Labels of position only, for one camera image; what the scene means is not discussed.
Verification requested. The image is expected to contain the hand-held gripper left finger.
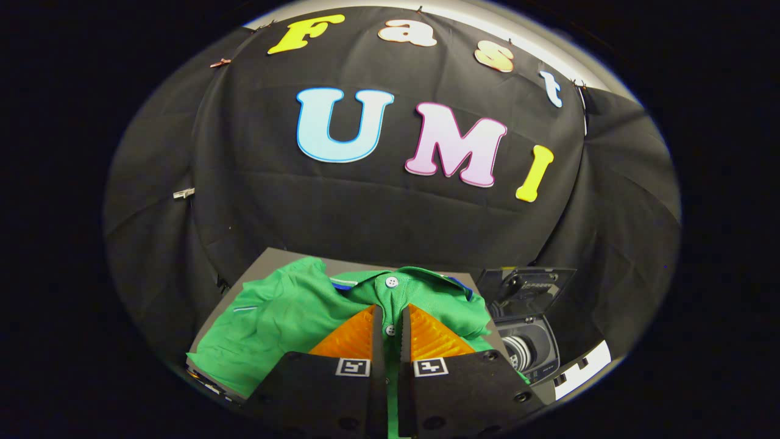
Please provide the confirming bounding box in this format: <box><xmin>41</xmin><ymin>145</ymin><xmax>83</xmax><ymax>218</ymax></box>
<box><xmin>244</xmin><ymin>304</ymin><xmax>391</xmax><ymax>439</ymax></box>

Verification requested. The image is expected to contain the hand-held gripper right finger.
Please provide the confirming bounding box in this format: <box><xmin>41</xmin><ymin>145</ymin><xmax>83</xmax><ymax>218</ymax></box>
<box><xmin>397</xmin><ymin>304</ymin><xmax>547</xmax><ymax>439</ymax></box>

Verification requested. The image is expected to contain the green polo shirt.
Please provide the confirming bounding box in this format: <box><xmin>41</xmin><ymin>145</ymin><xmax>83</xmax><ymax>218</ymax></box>
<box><xmin>186</xmin><ymin>256</ymin><xmax>531</xmax><ymax>439</ymax></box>

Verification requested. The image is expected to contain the grey washing machine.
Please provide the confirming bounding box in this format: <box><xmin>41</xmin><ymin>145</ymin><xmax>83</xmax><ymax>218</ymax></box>
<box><xmin>487</xmin><ymin>314</ymin><xmax>561</xmax><ymax>385</ymax></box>

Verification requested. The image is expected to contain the white and black board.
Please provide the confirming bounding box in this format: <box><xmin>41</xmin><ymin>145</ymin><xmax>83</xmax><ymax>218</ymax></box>
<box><xmin>551</xmin><ymin>340</ymin><xmax>612</xmax><ymax>400</ymax></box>

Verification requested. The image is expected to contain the black backdrop cloth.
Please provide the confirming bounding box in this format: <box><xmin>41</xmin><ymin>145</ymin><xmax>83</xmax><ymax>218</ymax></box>
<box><xmin>104</xmin><ymin>6</ymin><xmax>681</xmax><ymax>379</ymax></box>

